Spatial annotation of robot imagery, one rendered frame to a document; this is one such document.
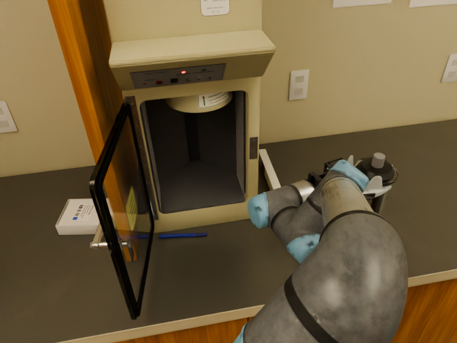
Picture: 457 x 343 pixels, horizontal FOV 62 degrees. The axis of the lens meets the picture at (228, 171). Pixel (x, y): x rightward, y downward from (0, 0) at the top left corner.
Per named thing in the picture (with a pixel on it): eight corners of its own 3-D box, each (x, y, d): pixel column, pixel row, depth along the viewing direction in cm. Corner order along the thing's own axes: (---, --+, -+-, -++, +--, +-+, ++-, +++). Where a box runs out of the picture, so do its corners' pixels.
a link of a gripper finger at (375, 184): (400, 178, 90) (360, 180, 90) (394, 198, 93) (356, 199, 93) (395, 171, 92) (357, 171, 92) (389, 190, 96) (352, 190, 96)
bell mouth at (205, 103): (163, 86, 107) (160, 67, 104) (226, 79, 109) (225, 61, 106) (167, 116, 93) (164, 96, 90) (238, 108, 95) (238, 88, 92)
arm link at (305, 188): (302, 221, 89) (283, 200, 95) (318, 215, 91) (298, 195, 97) (305, 197, 85) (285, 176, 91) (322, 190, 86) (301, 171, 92)
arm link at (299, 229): (328, 223, 72) (295, 189, 80) (291, 265, 75) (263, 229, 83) (348, 231, 77) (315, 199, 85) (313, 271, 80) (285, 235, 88)
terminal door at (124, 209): (154, 225, 109) (128, 97, 85) (136, 323, 85) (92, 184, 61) (151, 225, 109) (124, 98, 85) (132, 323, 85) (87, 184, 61)
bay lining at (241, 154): (156, 164, 129) (138, 62, 107) (232, 154, 132) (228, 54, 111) (159, 213, 110) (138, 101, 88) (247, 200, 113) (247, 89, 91)
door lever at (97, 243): (126, 220, 83) (124, 211, 82) (117, 253, 76) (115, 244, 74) (102, 220, 83) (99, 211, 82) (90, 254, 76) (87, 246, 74)
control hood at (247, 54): (120, 86, 85) (110, 41, 79) (261, 72, 89) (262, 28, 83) (117, 111, 76) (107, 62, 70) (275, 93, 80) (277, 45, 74)
